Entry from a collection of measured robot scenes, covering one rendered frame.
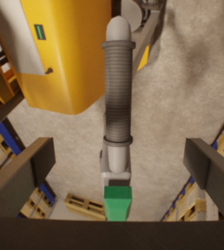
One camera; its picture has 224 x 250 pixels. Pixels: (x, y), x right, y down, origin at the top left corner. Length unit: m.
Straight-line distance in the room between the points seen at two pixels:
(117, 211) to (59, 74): 0.71
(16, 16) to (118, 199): 0.77
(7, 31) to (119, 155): 0.78
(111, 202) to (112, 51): 0.19
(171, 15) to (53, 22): 0.98
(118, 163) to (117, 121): 0.06
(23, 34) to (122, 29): 0.68
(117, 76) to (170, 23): 1.36
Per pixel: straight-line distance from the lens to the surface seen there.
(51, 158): 0.17
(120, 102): 0.21
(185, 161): 0.17
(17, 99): 1.09
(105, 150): 0.28
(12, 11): 0.86
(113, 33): 0.22
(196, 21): 1.55
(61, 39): 0.79
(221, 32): 1.60
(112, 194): 0.25
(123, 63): 0.21
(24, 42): 0.88
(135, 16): 1.11
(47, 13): 0.77
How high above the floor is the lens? 1.50
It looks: 41 degrees down
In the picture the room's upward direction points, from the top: 157 degrees counter-clockwise
